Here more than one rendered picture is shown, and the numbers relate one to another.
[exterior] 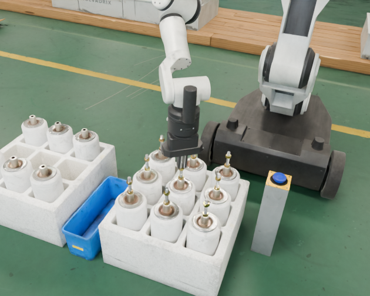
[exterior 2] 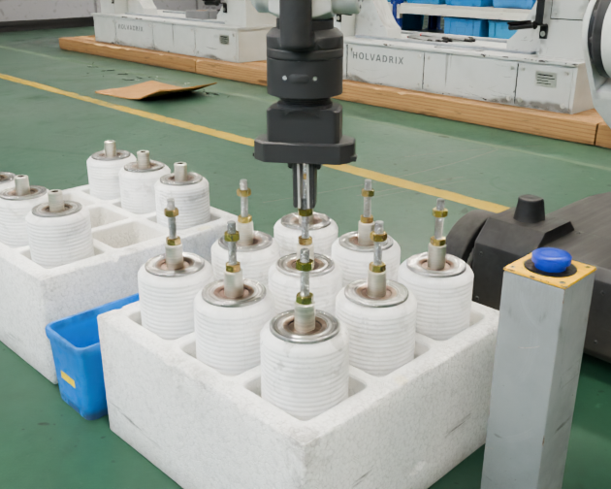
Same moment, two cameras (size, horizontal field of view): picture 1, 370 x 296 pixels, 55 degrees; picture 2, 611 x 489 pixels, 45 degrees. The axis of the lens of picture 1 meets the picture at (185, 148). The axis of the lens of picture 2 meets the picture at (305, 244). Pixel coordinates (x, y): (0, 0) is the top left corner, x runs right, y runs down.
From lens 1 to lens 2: 0.56 m
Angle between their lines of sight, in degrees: 27
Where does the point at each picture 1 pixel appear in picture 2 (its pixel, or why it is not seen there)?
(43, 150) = (107, 205)
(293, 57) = not seen: outside the picture
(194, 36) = (561, 123)
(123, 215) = (144, 293)
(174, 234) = (236, 354)
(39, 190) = (34, 237)
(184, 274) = (239, 472)
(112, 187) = not seen: hidden behind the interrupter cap
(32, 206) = (15, 270)
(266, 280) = not seen: outside the picture
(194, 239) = (265, 364)
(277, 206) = (538, 346)
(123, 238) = (132, 348)
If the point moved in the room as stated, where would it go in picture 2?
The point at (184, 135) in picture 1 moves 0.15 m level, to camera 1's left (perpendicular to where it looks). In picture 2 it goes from (290, 95) to (179, 85)
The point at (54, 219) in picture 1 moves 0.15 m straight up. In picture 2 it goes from (41, 304) to (27, 208)
